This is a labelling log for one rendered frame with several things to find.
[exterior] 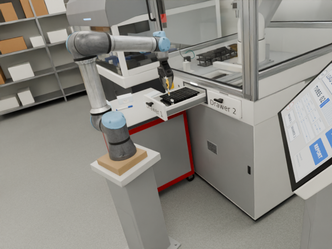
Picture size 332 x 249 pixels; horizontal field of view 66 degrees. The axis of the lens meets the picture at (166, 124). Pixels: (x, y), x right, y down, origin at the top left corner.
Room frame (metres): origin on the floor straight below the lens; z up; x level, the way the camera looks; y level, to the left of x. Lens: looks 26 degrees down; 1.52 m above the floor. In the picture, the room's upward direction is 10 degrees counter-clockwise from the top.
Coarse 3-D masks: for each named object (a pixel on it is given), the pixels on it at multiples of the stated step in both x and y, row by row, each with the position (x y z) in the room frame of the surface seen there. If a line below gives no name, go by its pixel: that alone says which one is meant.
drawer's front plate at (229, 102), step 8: (208, 96) 1.55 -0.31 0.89; (216, 96) 1.48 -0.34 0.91; (224, 96) 1.41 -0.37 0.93; (208, 104) 1.56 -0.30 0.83; (216, 104) 1.48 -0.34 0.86; (224, 104) 1.42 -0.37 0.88; (232, 104) 1.35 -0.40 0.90; (240, 104) 1.31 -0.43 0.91; (224, 112) 1.42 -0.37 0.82; (232, 112) 1.36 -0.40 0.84; (240, 112) 1.31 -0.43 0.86
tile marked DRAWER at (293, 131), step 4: (292, 124) 0.83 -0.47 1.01; (296, 124) 0.81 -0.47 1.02; (288, 128) 0.84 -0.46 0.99; (292, 128) 0.81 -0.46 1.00; (296, 128) 0.78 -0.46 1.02; (288, 132) 0.81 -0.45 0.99; (292, 132) 0.79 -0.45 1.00; (296, 132) 0.76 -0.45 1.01; (292, 136) 0.77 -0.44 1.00; (296, 136) 0.74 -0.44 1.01; (292, 140) 0.75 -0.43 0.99
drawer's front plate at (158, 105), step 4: (144, 96) 1.69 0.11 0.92; (148, 96) 1.66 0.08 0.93; (144, 100) 1.71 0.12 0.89; (148, 100) 1.64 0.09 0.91; (152, 100) 1.58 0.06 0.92; (156, 100) 1.56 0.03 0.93; (156, 104) 1.54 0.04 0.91; (160, 104) 1.48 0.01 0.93; (164, 104) 1.47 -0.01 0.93; (148, 108) 1.67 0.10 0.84; (152, 108) 1.61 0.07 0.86; (156, 108) 1.55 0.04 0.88; (160, 108) 1.49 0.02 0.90; (164, 108) 1.46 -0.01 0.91; (152, 112) 1.62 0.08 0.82; (156, 112) 1.56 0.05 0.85; (160, 112) 1.50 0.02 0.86; (164, 112) 1.45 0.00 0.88; (160, 116) 1.51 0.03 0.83; (164, 116) 1.46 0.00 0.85; (164, 120) 1.47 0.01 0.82
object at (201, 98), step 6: (174, 90) 1.79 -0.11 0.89; (198, 90) 1.71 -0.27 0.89; (156, 96) 1.72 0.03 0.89; (198, 96) 1.59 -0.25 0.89; (204, 96) 1.61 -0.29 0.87; (162, 102) 1.74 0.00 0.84; (180, 102) 1.53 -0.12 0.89; (186, 102) 1.55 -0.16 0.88; (192, 102) 1.56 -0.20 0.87; (198, 102) 1.58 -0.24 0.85; (168, 108) 1.49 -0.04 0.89; (174, 108) 1.50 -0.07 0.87; (180, 108) 1.52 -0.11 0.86; (186, 108) 1.54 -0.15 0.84; (168, 114) 1.48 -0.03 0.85
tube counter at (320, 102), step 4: (324, 96) 0.79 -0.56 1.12; (328, 96) 0.77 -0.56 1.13; (320, 100) 0.80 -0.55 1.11; (324, 100) 0.77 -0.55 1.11; (328, 100) 0.75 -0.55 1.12; (320, 104) 0.78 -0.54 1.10; (324, 104) 0.76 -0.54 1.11; (328, 104) 0.74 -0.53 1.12; (320, 108) 0.76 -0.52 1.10; (324, 108) 0.74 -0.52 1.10; (328, 108) 0.72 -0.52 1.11; (324, 112) 0.72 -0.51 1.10; (328, 112) 0.70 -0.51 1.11; (324, 116) 0.70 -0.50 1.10; (328, 116) 0.68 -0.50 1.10; (328, 120) 0.67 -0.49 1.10; (328, 124) 0.65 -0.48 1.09
